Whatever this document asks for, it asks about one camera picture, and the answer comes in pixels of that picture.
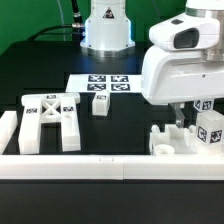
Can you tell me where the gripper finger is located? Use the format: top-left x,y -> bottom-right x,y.
171,103 -> 185,128

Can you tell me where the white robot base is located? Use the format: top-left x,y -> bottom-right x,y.
80,0 -> 135,57

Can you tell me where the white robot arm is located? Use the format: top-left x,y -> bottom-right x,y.
141,0 -> 224,127

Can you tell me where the tilted white tagged cube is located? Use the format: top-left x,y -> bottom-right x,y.
194,100 -> 214,112

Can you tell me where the white front fence bar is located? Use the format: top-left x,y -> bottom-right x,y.
0,155 -> 224,180

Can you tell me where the white left fence bar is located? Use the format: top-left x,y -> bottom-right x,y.
0,111 -> 18,155

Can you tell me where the white chair seat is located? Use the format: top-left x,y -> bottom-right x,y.
149,124 -> 196,156

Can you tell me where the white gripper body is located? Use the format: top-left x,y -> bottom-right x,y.
141,46 -> 224,105

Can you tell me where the black cable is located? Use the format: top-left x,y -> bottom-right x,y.
26,0 -> 87,42

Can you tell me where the white chair back frame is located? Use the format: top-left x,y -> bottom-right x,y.
18,93 -> 81,154

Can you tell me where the white marker sheet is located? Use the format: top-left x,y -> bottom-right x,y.
66,74 -> 141,93

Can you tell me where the white fence bar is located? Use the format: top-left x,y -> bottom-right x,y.
0,155 -> 224,180
0,111 -> 18,155

